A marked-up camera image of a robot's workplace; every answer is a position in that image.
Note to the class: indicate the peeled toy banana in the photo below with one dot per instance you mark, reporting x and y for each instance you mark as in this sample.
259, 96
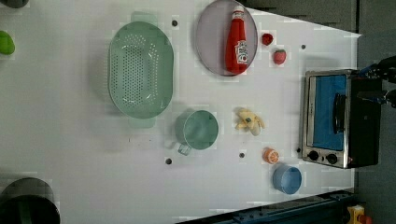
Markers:
249, 120

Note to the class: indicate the green plastic mug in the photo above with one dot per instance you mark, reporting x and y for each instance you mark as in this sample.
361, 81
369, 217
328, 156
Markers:
196, 129

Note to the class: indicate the red ketchup bottle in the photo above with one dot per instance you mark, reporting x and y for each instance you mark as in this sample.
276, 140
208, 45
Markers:
236, 53

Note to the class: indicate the green plastic colander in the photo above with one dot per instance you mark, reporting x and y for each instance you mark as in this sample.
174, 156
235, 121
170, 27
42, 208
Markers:
140, 70

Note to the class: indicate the grey round plate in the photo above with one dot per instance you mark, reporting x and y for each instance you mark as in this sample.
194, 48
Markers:
212, 31

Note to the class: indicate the toy orange half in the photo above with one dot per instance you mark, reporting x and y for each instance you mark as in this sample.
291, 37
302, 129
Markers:
270, 155

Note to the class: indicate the pink toy strawberry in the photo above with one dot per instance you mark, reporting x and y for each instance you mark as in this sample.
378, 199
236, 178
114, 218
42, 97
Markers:
279, 56

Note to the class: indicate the dark red toy strawberry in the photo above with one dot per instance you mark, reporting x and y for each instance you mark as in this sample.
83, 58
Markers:
267, 39

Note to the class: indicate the blue plastic bowl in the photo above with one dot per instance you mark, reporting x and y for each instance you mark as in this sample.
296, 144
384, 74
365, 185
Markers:
287, 179

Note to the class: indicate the silver black toaster oven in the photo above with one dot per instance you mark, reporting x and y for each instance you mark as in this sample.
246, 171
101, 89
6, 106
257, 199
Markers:
339, 128

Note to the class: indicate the black cylinder cup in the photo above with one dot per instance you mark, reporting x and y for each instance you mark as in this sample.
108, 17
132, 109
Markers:
29, 201

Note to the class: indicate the green bottle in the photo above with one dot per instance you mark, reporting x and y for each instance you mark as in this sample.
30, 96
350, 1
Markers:
7, 45

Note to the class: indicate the blue metal frame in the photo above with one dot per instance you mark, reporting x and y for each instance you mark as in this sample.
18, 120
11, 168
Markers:
327, 208

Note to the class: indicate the black blue camera mount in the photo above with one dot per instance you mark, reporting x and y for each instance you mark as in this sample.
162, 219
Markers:
384, 71

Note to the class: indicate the dark cylinder post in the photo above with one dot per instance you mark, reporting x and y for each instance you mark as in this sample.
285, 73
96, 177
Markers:
14, 3

